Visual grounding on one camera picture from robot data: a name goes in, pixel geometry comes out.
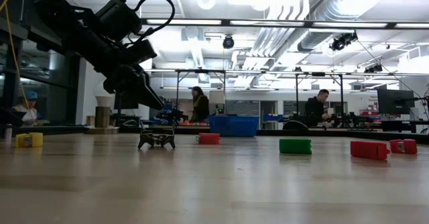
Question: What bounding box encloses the black ceiling camera rig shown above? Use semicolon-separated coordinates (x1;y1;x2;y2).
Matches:
330;32;358;52

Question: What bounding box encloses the black aluminium table frame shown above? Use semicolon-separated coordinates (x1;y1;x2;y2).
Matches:
120;125;429;141

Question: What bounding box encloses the person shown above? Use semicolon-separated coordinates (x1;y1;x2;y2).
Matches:
304;89;331;127
9;90;40;127
189;86;210;123

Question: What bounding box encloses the black computer monitor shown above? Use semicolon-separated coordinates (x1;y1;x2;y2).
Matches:
377;89;416;115
113;93;141;110

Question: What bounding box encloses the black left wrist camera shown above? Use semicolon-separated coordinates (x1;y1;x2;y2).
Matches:
95;0;143;42

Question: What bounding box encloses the blue plastic basket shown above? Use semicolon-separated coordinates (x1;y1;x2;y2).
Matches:
208;115;260;137

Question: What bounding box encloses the yellow stapler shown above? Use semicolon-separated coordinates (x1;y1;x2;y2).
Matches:
15;132;44;148

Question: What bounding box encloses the black staple remover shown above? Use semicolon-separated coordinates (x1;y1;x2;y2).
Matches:
137;123;176;150

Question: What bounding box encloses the table lamp with white bulb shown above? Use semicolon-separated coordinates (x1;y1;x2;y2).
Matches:
93;79;117;135

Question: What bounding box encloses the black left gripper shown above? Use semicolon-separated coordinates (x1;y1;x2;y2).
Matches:
103;38;166;111

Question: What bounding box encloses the red stapler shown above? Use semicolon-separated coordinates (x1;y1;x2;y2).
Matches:
350;140;391;160
389;138;418;155
196;132;222;146

